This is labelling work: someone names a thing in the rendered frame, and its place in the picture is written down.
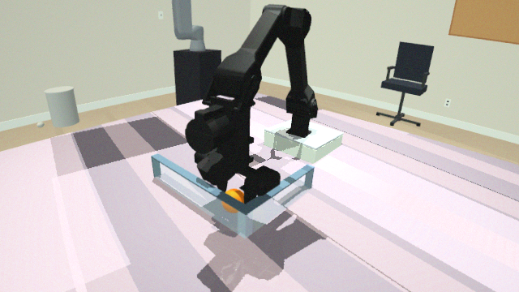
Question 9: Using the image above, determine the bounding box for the clear v-shaped low wall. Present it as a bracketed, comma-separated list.
[152, 159, 313, 239]

